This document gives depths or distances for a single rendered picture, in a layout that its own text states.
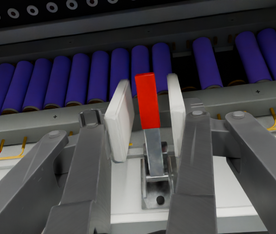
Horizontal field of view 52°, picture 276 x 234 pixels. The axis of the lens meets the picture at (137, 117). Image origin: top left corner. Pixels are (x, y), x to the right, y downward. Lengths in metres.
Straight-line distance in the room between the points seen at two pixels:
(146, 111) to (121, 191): 0.07
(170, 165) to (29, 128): 0.12
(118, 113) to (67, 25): 0.18
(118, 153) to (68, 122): 0.09
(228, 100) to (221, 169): 0.05
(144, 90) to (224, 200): 0.10
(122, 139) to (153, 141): 0.04
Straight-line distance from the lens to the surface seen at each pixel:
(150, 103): 0.18
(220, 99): 0.23
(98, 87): 0.26
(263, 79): 0.25
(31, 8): 0.32
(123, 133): 0.16
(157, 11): 0.30
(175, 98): 0.16
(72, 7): 0.31
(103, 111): 0.18
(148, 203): 0.20
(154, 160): 0.19
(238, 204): 0.21
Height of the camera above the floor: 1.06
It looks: 35 degrees down
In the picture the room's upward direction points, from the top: 11 degrees counter-clockwise
